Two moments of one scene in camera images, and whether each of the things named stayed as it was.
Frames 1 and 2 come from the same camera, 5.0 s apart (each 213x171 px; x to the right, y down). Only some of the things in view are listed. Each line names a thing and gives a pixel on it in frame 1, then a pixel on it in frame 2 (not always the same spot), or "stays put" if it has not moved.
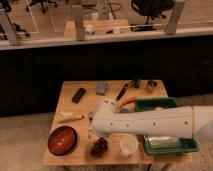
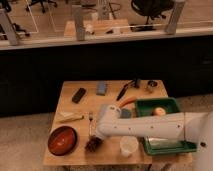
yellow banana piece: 68,116 stays put
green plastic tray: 159,145 stays put
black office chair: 151,9 stays put
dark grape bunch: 99,148 → 93,143
